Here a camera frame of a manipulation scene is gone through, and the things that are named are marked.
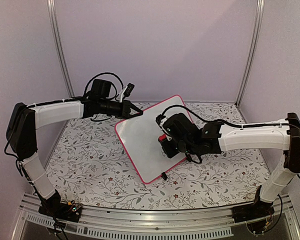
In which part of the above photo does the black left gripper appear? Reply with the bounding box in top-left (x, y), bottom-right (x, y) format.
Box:
top-left (99, 99), bottom-right (144, 120)

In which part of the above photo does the red black whiteboard eraser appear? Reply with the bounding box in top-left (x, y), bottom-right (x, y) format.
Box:
top-left (158, 134), bottom-right (167, 143)

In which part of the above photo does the pink framed whiteboard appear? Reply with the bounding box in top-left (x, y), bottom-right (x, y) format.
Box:
top-left (115, 95), bottom-right (186, 184)

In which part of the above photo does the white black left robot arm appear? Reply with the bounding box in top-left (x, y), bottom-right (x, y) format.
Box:
top-left (5, 78), bottom-right (143, 217)

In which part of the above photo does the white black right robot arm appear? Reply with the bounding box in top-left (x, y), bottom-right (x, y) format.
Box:
top-left (155, 113), bottom-right (300, 218)

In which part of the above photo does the black whiteboard foot clip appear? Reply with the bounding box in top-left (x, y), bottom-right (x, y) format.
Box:
top-left (186, 154), bottom-right (193, 162)
top-left (161, 172), bottom-right (168, 181)

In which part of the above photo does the floral patterned table mat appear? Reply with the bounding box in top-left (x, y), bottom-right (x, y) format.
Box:
top-left (39, 101), bottom-right (271, 210)

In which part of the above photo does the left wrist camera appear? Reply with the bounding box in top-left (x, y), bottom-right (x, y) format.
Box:
top-left (115, 83), bottom-right (135, 103)

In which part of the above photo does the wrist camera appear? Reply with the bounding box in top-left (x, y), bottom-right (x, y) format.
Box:
top-left (115, 83), bottom-right (135, 103)
top-left (155, 114), bottom-right (172, 141)

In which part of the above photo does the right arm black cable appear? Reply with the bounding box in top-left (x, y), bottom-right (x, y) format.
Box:
top-left (161, 104), bottom-right (300, 180)

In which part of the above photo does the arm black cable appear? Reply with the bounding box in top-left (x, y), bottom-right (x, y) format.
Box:
top-left (82, 73), bottom-right (123, 101)
top-left (161, 104), bottom-right (300, 180)

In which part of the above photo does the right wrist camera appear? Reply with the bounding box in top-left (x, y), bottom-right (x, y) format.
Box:
top-left (155, 114), bottom-right (172, 141)

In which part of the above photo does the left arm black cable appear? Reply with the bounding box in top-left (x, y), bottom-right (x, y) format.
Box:
top-left (82, 73), bottom-right (123, 101)

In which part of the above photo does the aluminium front rail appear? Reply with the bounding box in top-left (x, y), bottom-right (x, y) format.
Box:
top-left (12, 193), bottom-right (300, 240)

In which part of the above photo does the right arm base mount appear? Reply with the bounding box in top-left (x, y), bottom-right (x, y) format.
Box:
top-left (231, 197), bottom-right (275, 223)

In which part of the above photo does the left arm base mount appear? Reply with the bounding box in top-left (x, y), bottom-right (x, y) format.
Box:
top-left (38, 200), bottom-right (83, 223)

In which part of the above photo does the left aluminium corner post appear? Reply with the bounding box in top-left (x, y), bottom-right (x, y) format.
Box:
top-left (46, 0), bottom-right (75, 97)

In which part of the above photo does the aluminium corner post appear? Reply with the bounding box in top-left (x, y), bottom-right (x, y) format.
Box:
top-left (235, 0), bottom-right (265, 108)
top-left (46, 0), bottom-right (75, 97)

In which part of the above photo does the right aluminium corner post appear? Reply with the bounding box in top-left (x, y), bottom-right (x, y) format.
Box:
top-left (235, 0), bottom-right (265, 108)

